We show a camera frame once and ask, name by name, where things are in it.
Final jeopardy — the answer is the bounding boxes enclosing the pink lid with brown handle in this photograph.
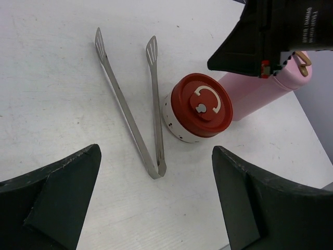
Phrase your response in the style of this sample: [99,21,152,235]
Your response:
[274,51,312,91]

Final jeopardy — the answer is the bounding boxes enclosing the metal bowl with red band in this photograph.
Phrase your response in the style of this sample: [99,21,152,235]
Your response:
[162,93,208,143]

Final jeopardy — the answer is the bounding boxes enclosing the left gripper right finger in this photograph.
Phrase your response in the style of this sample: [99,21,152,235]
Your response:
[212,146,332,249]

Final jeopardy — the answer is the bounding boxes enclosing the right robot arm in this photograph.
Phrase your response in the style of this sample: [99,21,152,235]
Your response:
[207,0,332,78]

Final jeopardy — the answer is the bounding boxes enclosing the metal tongs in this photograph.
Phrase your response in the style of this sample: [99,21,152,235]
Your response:
[95,28,167,180]

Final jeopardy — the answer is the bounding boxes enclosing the red round lid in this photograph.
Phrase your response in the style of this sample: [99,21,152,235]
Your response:
[171,73,233,138]

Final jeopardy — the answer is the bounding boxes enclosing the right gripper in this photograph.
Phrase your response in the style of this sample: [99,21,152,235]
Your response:
[207,1,291,78]

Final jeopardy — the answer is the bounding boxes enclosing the pink cylindrical container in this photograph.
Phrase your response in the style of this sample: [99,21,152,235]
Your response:
[217,51,313,122]

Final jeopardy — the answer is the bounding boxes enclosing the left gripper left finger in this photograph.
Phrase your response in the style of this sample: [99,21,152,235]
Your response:
[1,144,101,249]

